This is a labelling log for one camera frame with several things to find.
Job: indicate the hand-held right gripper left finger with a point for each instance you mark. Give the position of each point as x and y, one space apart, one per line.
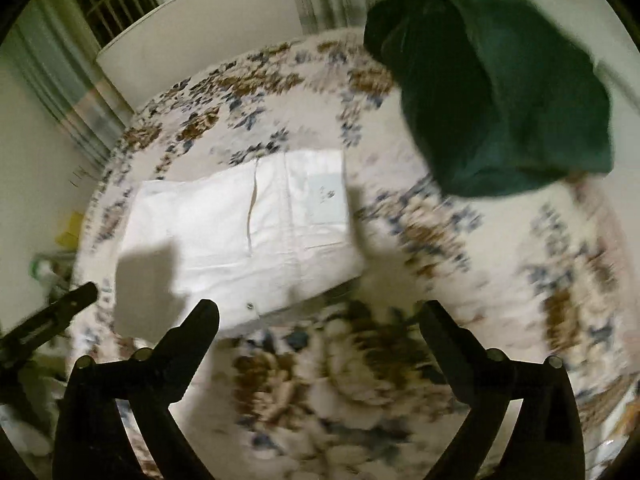
192 355

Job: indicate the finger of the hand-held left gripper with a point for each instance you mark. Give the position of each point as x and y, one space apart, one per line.
55 312

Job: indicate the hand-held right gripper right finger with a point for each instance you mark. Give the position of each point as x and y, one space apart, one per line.
445 355

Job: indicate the white pants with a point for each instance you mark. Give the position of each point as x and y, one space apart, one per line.
210 230

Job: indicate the floral bed blanket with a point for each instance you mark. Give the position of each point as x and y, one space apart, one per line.
400 285

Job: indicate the yellow box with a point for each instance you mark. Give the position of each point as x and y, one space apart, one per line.
72 230

